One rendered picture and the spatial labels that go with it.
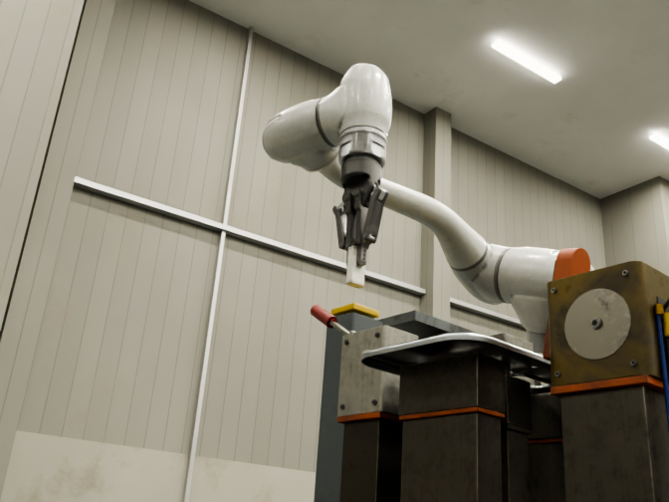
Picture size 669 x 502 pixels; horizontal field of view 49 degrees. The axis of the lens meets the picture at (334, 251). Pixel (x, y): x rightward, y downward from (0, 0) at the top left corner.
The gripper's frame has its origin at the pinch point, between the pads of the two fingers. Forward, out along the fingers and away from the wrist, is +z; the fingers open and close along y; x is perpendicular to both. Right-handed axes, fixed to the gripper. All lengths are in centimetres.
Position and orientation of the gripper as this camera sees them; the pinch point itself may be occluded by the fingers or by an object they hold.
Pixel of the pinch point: (355, 267)
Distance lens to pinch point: 128.0
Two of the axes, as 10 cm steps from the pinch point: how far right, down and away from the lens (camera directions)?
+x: 7.6, 2.9, 5.9
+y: 6.5, -2.5, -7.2
